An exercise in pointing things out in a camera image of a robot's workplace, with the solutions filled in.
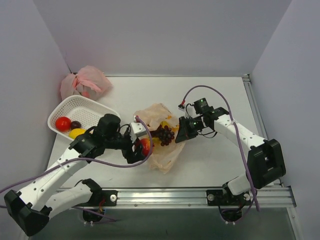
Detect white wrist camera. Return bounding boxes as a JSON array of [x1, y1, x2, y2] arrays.
[[178, 103, 186, 111], [129, 122, 147, 141]]

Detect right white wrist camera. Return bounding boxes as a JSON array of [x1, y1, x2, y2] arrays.
[[178, 103, 186, 111]]

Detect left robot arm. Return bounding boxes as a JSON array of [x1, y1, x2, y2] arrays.
[[1, 113, 152, 237]]

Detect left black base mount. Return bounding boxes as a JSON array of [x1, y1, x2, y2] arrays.
[[72, 189, 118, 225]]

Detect purple cable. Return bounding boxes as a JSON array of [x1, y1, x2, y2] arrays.
[[181, 85, 261, 223], [0, 115, 154, 223]]

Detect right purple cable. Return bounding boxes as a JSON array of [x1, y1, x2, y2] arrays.
[[181, 85, 261, 223]]

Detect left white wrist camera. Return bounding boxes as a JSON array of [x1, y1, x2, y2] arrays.
[[129, 122, 147, 141]]

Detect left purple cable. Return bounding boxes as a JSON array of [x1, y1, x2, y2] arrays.
[[0, 115, 154, 223]]

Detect aluminium rail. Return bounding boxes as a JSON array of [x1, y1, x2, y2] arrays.
[[75, 185, 296, 209], [242, 74, 286, 187]]

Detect white perforated plastic basket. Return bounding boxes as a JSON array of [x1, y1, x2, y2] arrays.
[[47, 95, 120, 141]]

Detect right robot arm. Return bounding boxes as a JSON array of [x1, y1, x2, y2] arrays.
[[175, 98, 287, 205]]

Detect banana print plastic bag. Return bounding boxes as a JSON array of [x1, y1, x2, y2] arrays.
[[134, 103, 185, 174]]

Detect dark purple fake grapes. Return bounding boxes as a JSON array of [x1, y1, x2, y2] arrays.
[[152, 125, 176, 147]]

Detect aluminium front rail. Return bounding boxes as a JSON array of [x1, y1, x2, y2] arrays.
[[75, 185, 296, 209]]

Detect red fake tomato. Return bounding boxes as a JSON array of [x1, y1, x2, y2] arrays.
[[55, 116, 72, 132]]

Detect aluminium right rail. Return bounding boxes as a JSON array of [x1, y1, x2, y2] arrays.
[[242, 74, 286, 187]]

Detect dark fake plum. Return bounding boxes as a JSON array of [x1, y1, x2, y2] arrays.
[[70, 121, 82, 130]]

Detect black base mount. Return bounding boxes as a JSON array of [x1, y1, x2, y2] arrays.
[[72, 189, 118, 225], [206, 189, 253, 225]]

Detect pink plastic bag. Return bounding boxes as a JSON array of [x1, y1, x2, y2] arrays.
[[60, 65, 113, 101]]

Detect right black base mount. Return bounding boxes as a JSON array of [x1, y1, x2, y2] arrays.
[[206, 189, 253, 225]]

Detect red fake apple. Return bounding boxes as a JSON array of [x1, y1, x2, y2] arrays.
[[140, 138, 151, 157]]

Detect yellow fake lemon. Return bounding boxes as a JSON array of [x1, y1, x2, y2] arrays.
[[68, 128, 86, 140]]

